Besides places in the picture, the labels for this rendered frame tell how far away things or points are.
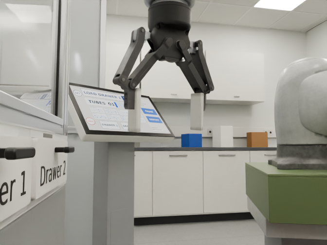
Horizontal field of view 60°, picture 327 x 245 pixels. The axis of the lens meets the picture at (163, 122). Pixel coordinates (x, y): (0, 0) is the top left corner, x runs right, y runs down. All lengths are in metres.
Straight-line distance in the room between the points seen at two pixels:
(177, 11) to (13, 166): 0.34
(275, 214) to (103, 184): 0.89
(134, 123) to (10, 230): 0.25
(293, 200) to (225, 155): 2.98
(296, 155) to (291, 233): 0.18
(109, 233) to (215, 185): 2.35
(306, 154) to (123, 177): 0.87
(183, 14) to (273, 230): 0.47
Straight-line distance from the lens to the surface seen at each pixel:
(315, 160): 0.75
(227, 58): 4.18
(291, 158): 0.76
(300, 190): 0.64
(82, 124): 1.16
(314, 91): 0.74
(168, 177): 3.39
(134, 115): 0.45
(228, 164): 3.61
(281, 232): 0.69
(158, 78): 3.81
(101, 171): 1.36
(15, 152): 0.35
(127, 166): 1.39
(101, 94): 1.39
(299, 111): 0.75
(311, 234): 0.70
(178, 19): 0.49
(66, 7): 0.95
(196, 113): 0.53
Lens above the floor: 0.91
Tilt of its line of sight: 5 degrees up
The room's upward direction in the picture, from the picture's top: straight up
